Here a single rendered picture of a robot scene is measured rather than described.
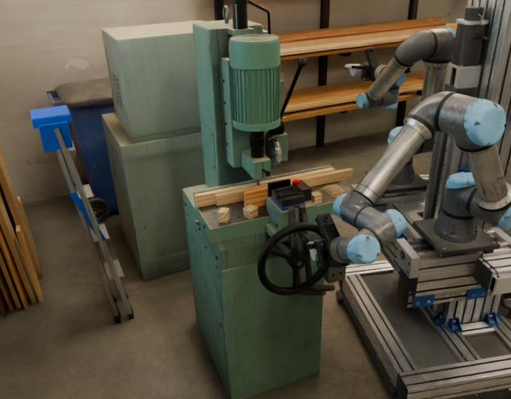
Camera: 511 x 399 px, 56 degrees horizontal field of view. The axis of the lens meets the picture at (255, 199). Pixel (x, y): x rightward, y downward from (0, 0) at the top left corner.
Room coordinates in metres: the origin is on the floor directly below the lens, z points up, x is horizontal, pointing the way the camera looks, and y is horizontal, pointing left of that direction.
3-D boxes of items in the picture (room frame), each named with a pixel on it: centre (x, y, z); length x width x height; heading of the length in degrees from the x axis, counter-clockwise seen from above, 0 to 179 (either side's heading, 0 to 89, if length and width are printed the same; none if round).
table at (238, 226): (1.61, -0.10, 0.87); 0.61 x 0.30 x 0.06; 111
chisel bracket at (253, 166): (1.71, -0.01, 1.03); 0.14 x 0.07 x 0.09; 21
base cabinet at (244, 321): (1.81, 0.03, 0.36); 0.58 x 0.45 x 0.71; 21
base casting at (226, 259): (1.81, 0.03, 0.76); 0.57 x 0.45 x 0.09; 21
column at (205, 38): (1.97, 0.09, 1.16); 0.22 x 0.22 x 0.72; 21
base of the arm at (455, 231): (1.51, -0.74, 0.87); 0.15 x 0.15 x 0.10
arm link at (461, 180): (1.51, -0.74, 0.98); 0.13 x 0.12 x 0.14; 31
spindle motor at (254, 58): (1.69, -0.01, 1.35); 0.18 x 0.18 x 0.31
